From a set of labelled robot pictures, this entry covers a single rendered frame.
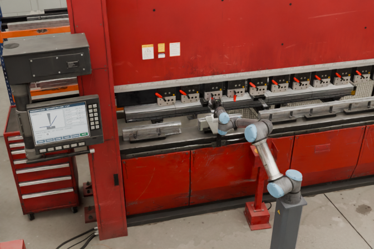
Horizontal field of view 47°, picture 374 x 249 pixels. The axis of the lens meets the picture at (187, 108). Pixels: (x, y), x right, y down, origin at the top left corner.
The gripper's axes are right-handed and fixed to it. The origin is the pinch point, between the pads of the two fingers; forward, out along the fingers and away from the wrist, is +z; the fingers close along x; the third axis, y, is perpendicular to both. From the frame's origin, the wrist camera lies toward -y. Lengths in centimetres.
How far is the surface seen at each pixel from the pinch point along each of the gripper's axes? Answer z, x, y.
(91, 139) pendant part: -52, 100, 11
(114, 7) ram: 3, 74, 84
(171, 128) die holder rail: 4.4, 34.5, -25.0
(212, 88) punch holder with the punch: 3.0, -0.8, 9.9
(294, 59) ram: 3, -72, 29
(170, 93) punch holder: 2.9, 35.0, 10.1
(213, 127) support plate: -12.4, 2.0, -18.5
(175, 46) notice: 3, 30, 50
